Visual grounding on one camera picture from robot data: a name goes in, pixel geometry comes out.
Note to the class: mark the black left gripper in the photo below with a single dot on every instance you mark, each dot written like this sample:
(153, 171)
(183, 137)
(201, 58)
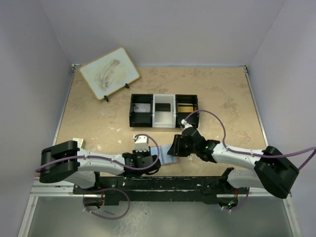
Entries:
(135, 153)

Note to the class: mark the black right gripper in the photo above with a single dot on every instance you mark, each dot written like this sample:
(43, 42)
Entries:
(176, 149)

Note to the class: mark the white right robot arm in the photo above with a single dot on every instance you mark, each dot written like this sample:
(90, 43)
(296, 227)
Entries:
(268, 171)

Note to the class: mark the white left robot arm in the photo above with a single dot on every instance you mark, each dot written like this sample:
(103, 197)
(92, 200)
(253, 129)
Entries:
(68, 162)

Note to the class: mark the gold card in bin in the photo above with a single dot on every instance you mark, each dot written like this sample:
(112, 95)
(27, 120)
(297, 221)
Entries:
(185, 108)

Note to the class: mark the black card in bin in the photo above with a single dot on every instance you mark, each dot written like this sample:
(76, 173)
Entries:
(162, 107)

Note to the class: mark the silver card in bin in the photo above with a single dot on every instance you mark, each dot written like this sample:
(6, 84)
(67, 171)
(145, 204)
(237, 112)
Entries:
(141, 107)

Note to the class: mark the white middle bin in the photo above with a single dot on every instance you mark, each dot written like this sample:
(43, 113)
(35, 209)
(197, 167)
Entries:
(164, 119)

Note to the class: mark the black left bin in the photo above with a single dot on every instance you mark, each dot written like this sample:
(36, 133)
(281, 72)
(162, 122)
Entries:
(142, 120)

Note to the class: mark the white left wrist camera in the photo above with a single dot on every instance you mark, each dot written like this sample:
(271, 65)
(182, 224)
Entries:
(141, 144)

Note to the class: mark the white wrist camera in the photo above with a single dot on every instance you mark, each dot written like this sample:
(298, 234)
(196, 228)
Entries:
(141, 144)
(185, 124)

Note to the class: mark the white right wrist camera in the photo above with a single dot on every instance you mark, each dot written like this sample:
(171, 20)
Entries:
(185, 124)

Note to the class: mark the whiteboard with orange frame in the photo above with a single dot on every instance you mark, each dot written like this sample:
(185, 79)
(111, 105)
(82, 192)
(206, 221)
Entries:
(109, 73)

